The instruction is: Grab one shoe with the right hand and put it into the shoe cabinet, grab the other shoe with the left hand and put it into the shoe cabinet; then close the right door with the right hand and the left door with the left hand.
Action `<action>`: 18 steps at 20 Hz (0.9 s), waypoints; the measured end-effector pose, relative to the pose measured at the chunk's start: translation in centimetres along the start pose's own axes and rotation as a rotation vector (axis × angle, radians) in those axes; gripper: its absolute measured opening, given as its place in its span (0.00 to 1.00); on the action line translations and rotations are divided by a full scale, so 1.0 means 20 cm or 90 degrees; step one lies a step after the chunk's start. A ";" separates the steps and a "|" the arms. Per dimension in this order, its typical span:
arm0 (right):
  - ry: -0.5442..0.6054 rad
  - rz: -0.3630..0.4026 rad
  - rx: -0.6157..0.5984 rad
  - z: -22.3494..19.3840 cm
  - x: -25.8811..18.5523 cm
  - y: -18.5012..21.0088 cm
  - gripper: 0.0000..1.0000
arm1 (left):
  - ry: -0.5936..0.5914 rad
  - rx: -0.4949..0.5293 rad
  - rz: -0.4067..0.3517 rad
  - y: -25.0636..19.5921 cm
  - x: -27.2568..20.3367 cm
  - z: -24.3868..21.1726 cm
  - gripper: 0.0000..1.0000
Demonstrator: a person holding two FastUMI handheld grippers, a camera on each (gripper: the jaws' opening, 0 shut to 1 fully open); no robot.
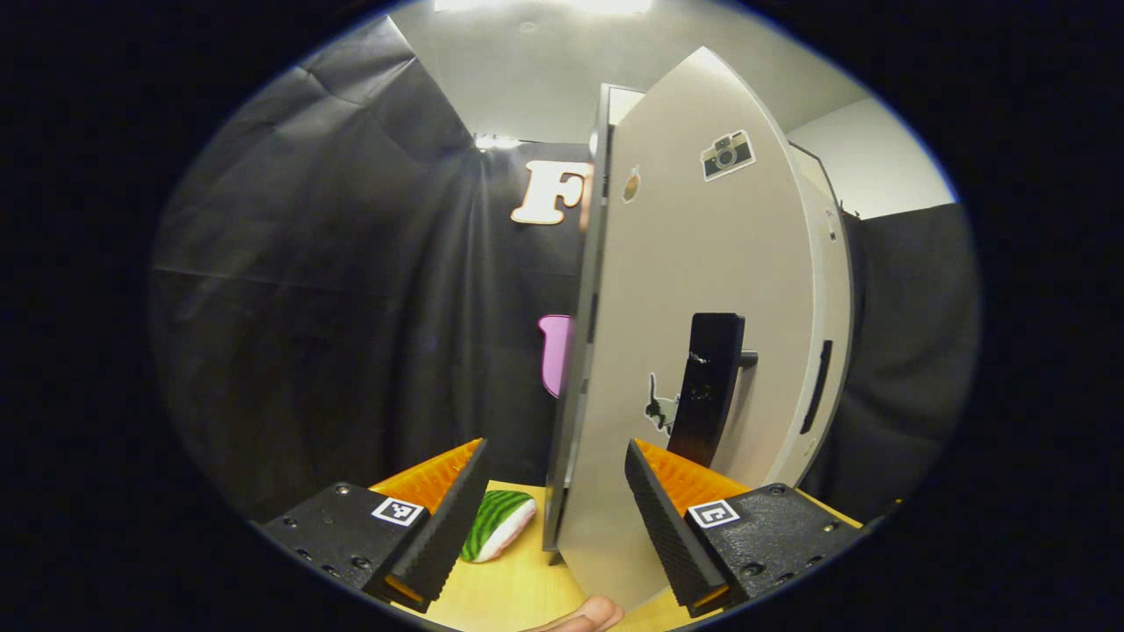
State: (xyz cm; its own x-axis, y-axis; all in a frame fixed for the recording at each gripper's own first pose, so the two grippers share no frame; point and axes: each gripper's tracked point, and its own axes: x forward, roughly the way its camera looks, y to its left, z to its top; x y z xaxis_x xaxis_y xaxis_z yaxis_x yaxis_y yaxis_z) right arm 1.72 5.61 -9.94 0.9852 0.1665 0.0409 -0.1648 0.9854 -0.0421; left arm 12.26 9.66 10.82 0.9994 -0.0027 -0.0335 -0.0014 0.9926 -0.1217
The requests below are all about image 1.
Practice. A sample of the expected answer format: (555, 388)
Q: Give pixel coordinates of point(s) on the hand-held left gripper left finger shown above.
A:
(448, 527)

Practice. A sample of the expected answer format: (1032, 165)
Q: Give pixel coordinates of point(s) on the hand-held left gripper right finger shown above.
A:
(676, 535)

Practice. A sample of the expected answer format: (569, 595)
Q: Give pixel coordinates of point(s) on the white cabinet door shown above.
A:
(667, 263)
(832, 290)

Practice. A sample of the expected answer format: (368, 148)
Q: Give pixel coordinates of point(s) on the watermelon slice plush toy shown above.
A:
(496, 525)

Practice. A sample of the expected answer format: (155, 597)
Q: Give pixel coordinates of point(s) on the black backdrop cloth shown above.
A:
(307, 307)

